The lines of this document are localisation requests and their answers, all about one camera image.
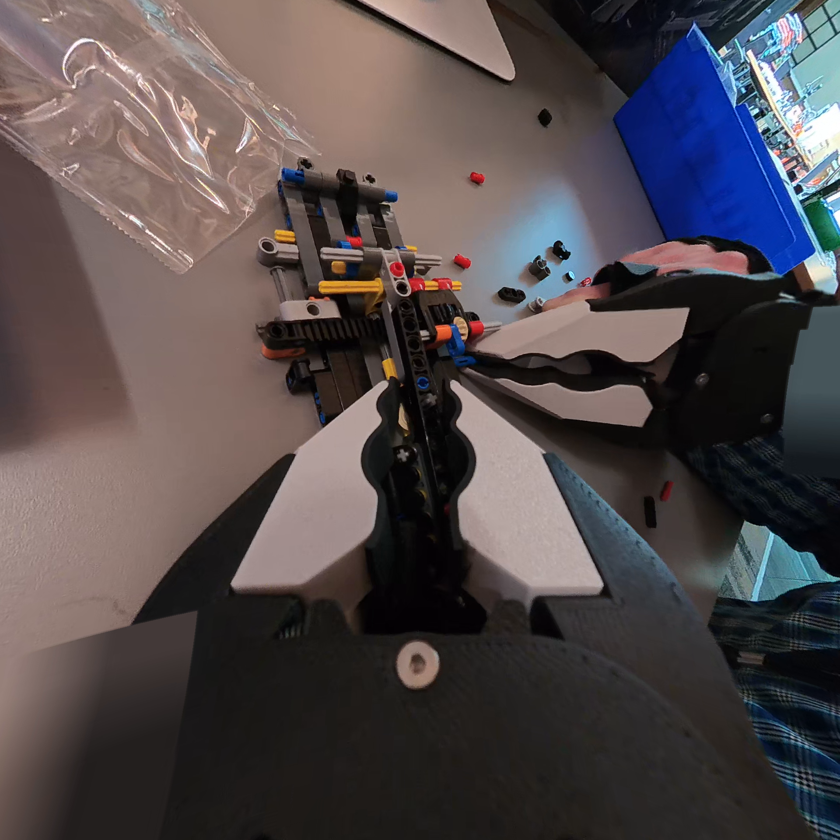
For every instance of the person's right forearm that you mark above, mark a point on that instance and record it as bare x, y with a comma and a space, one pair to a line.
774, 492

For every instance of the blue plastic bin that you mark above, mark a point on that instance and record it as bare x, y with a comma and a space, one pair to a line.
709, 164

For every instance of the black lego pin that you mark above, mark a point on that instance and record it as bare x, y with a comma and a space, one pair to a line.
649, 510

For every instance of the black lego clip connector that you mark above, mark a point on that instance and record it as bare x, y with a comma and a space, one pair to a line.
559, 249

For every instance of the dark printed poster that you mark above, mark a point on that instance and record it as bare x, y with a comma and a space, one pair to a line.
623, 39

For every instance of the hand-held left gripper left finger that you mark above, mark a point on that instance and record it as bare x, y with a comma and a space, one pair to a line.
308, 518

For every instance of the blue plaid shirt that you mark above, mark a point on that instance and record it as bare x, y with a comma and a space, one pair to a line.
787, 722

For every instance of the dark grey double lego connector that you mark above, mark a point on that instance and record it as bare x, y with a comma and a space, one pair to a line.
539, 267

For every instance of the clear plastic bag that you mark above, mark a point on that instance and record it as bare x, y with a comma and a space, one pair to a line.
131, 131

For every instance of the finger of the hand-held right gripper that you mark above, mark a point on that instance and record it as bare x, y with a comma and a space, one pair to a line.
590, 403
610, 328

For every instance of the person's right hand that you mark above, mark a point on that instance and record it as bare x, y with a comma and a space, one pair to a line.
669, 256

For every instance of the multicoloured lego assembly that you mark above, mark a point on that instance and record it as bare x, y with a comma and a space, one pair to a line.
328, 328

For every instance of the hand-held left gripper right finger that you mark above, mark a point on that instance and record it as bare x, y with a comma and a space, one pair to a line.
525, 518

